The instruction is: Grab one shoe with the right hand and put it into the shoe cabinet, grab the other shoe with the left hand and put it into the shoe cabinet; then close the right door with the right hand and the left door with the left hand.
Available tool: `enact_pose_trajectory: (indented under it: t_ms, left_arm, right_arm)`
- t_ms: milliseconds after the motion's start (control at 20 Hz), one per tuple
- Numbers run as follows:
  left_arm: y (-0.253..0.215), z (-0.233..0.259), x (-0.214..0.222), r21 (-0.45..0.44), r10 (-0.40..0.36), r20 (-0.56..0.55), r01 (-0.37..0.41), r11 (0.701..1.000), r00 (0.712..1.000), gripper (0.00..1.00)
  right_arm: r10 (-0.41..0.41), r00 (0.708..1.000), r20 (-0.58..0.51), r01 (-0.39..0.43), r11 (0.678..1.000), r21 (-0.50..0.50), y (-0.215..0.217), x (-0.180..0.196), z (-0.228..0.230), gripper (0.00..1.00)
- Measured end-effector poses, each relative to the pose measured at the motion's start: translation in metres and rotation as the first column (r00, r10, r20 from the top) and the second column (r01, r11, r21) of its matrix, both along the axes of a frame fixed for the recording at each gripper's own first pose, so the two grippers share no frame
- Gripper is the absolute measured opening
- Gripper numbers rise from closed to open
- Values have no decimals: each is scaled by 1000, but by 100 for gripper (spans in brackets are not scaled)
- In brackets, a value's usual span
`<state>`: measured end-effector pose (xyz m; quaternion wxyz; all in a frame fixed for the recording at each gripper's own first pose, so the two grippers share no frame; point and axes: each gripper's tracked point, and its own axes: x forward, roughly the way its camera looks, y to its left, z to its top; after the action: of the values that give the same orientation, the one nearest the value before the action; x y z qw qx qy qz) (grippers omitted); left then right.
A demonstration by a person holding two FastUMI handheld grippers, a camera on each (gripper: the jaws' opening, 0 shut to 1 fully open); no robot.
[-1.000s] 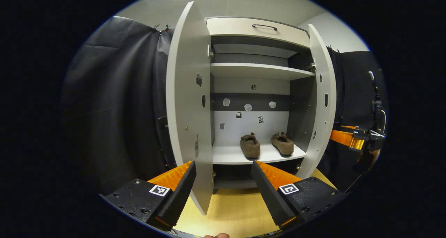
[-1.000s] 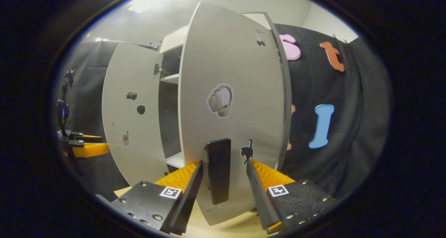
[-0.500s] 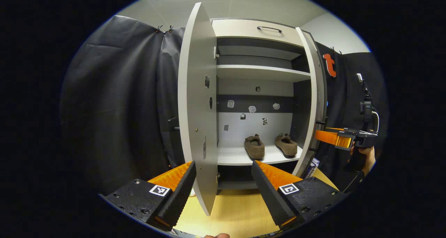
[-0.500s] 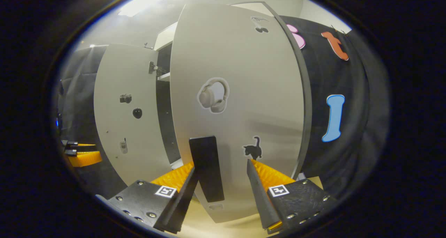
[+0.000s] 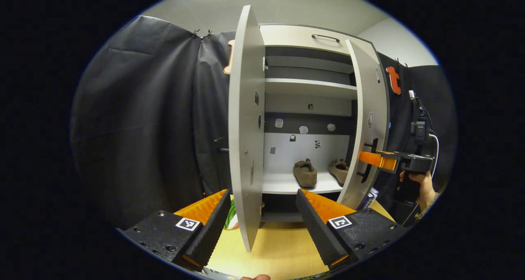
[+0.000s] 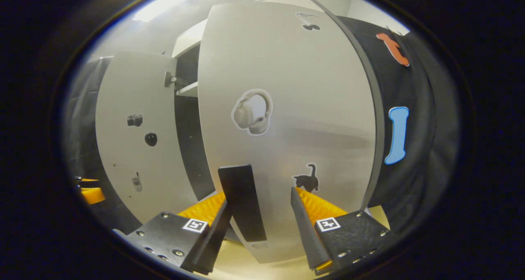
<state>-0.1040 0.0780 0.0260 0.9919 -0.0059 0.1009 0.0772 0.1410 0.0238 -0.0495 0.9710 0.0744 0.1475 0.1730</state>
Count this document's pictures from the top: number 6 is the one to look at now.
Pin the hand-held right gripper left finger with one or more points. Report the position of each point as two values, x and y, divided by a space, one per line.
211 243

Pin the white cabinet shelf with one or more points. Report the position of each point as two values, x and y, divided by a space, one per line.
188 90

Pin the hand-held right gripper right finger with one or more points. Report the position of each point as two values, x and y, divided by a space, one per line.
307 235

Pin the white shoe cabinet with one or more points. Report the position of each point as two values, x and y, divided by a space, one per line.
188 149

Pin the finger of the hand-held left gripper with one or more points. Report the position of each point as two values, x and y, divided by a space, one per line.
93 196
88 182

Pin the white cabinet drawer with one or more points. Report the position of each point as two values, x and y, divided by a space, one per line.
188 38

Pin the metal door hinge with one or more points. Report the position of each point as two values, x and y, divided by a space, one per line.
172 80

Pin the white shoe cabinet door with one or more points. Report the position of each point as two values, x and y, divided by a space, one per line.
123 91
287 67

